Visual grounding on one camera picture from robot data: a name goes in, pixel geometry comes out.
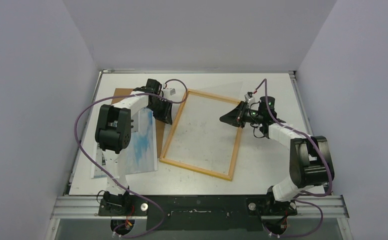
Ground clear glass sheet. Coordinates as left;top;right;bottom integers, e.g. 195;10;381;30
165;81;247;176

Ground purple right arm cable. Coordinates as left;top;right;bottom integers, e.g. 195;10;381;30
262;78;334;239

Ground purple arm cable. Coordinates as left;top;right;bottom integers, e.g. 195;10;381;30
262;78;334;239
74;78;188;240

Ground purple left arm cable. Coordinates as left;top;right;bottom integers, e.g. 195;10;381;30
74;78;188;240

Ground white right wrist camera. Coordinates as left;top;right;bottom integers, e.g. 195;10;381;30
244;91;255;105

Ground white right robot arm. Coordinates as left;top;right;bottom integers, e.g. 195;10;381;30
219;96;334;215

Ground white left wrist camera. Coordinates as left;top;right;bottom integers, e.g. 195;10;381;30
162;88;176;99

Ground yellow wooden picture frame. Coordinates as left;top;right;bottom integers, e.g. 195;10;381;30
159;88;245;182

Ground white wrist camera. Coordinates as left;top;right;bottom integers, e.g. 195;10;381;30
162;88;176;99
244;91;255;105

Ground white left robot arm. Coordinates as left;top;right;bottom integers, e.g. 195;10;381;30
95;78;176;216

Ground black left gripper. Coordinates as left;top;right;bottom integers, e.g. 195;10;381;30
148;98;172;125

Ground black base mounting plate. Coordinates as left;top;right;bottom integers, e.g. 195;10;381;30
98;193;297;235

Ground printed building photo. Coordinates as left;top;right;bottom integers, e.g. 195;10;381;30
91;107;159;180

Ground brown cardboard backing board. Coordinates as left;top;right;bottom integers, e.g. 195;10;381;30
114;88;165;158

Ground aluminium front rail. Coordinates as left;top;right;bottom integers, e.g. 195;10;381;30
51;195;349;219

